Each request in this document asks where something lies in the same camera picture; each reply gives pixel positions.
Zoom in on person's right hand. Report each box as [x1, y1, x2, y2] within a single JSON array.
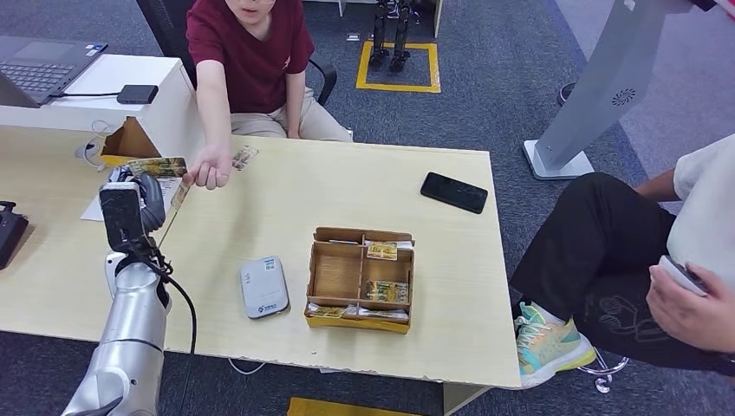
[[182, 143, 234, 192]]

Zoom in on white handheld remote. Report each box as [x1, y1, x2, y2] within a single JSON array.
[[657, 255, 710, 298]]

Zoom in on hotel autumn trees card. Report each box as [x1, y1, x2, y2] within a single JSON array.
[[125, 157, 190, 179]]

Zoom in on small brown printed card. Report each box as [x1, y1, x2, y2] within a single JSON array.
[[170, 182, 191, 212]]

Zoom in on person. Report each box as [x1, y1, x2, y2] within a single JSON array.
[[182, 0, 354, 192], [510, 133, 735, 380]]

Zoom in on grey white card reader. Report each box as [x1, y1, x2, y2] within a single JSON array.
[[239, 256, 290, 321]]

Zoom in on white card in organizer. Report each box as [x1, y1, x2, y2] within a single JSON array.
[[362, 239, 414, 251]]

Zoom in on white desk riser shelf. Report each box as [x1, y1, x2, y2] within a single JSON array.
[[0, 54, 208, 167]]

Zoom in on yellow brown cardboard box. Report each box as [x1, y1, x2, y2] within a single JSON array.
[[100, 116, 163, 169]]

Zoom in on small black hub box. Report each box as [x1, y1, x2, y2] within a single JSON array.
[[116, 84, 160, 106]]

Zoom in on yellow floor tape square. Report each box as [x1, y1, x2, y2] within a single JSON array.
[[354, 40, 442, 94]]

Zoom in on chrome stool base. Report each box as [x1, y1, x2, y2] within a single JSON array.
[[580, 348, 631, 396]]

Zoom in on white printed paper sheet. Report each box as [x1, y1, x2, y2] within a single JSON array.
[[80, 172, 185, 224]]

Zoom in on black humanoid robot legs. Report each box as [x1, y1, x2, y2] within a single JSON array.
[[367, 0, 423, 74]]

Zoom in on wooden compartment organizer box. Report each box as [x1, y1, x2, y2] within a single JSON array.
[[302, 226, 416, 335]]

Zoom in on green yellow sneaker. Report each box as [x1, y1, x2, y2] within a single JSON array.
[[513, 301, 598, 390]]

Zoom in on black smartphone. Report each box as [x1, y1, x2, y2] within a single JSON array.
[[420, 171, 489, 215]]

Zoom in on dark grey laptop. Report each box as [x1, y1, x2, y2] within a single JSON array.
[[0, 35, 109, 110]]

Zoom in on black desk device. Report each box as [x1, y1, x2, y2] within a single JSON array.
[[0, 200, 29, 271]]

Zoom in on grey white kiosk stand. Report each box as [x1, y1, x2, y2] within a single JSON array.
[[521, 0, 699, 182]]

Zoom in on white charger cable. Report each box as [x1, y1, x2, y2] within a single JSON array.
[[73, 120, 116, 172]]

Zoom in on thin black hub cable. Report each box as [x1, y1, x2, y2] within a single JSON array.
[[50, 90, 121, 100]]

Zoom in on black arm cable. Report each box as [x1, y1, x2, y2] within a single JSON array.
[[132, 241, 199, 357]]

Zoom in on white cable under desk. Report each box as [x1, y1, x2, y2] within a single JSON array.
[[228, 358, 268, 377]]

